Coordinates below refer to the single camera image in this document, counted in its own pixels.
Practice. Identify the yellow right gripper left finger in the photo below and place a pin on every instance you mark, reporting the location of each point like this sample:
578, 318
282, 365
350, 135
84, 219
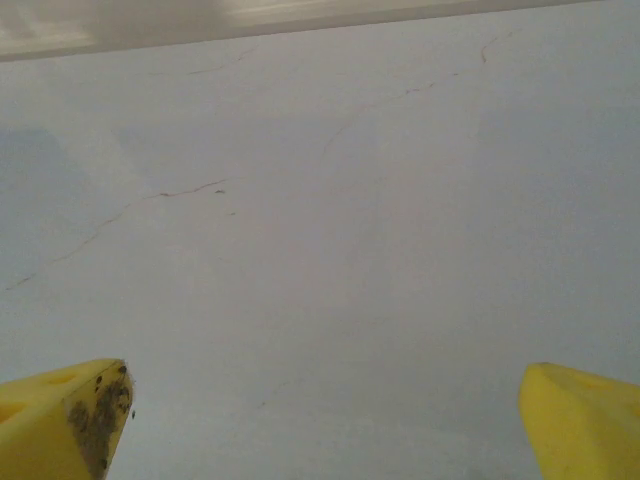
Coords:
40, 435

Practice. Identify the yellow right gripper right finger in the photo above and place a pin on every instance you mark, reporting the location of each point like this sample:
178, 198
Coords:
585, 430

